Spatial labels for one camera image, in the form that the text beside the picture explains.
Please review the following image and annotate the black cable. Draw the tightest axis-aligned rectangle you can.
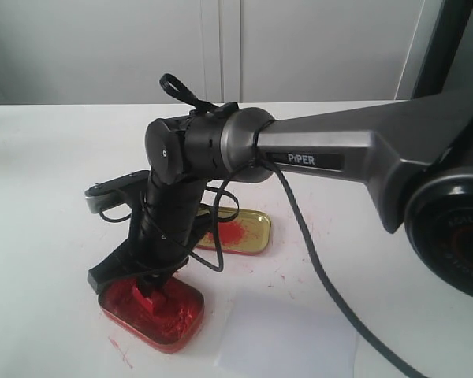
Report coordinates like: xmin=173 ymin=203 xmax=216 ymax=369
xmin=188 ymin=157 xmax=423 ymax=378

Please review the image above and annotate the white cabinet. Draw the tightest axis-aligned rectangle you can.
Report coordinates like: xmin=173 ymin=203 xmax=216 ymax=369
xmin=0 ymin=1 xmax=442 ymax=105

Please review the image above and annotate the red ink tin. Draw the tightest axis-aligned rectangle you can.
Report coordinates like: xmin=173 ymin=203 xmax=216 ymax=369
xmin=98 ymin=277 xmax=205 ymax=354

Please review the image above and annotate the red stamp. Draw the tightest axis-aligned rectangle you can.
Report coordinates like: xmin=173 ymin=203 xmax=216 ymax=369
xmin=132 ymin=285 xmax=169 ymax=317

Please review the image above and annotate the white paper sheet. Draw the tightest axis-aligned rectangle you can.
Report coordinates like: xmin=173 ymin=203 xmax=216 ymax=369
xmin=215 ymin=291 xmax=357 ymax=377

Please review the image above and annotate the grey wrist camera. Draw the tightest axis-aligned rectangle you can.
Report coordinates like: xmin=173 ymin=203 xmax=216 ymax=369
xmin=84 ymin=170 xmax=149 ymax=214

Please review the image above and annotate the dark vertical post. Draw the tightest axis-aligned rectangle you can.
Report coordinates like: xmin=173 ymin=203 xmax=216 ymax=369
xmin=411 ymin=0 xmax=473 ymax=99

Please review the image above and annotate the gold tin lid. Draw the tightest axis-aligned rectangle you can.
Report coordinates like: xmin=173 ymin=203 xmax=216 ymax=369
xmin=218 ymin=209 xmax=272 ymax=255

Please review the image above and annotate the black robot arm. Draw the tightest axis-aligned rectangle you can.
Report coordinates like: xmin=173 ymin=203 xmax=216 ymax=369
xmin=86 ymin=74 xmax=473 ymax=297

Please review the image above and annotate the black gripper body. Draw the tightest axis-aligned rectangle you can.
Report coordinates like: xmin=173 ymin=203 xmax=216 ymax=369
xmin=118 ymin=184 xmax=205 ymax=282

